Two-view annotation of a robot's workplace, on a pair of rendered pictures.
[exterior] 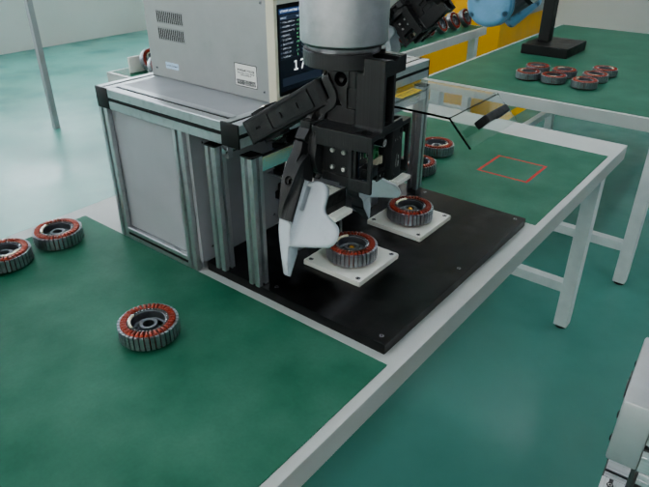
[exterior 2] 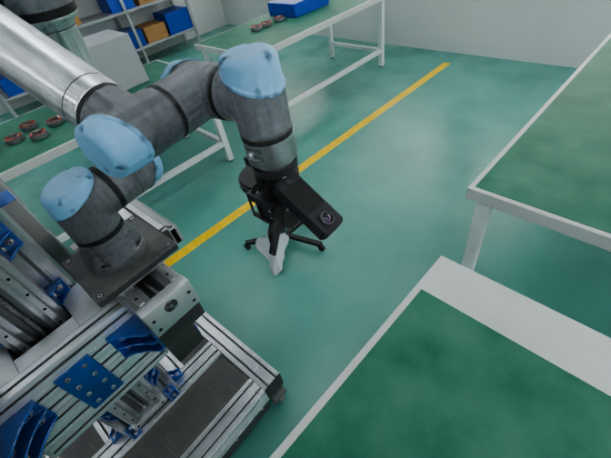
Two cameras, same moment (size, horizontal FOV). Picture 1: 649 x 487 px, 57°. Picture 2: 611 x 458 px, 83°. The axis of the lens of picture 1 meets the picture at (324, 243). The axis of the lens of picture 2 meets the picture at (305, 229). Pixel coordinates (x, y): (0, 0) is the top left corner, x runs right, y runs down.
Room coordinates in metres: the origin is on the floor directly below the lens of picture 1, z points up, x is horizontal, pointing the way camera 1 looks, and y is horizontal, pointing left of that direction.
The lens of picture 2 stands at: (0.97, 0.12, 1.63)
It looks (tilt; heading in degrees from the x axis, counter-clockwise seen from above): 44 degrees down; 194
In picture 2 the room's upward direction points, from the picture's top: 12 degrees counter-clockwise
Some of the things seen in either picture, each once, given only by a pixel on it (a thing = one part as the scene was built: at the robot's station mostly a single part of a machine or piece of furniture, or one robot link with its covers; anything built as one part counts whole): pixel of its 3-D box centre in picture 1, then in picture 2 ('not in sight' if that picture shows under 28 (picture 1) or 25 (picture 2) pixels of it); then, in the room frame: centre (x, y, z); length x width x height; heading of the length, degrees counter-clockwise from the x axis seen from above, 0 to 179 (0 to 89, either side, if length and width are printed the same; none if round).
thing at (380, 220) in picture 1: (409, 219); not in sight; (1.33, -0.21, 0.78); 0.15 x 0.15 x 0.01; 51
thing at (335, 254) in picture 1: (352, 248); not in sight; (1.14, -0.06, 0.80); 0.11 x 0.11 x 0.04
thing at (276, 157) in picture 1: (350, 126); not in sight; (1.30, -0.06, 1.03); 0.62 x 0.01 x 0.03; 141
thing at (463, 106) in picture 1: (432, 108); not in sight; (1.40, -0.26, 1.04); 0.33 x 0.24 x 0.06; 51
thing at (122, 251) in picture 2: not in sight; (107, 240); (0.43, -0.52, 1.09); 0.15 x 0.15 x 0.10
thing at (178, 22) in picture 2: not in sight; (173, 20); (-5.30, -2.93, 0.43); 0.42 x 0.42 x 0.30; 51
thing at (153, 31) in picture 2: not in sight; (151, 31); (-4.97, -3.21, 0.39); 0.40 x 0.36 x 0.21; 50
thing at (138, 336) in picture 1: (149, 326); not in sight; (0.91, 0.33, 0.77); 0.11 x 0.11 x 0.04
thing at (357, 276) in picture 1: (351, 258); not in sight; (1.14, -0.06, 0.78); 0.15 x 0.15 x 0.01; 51
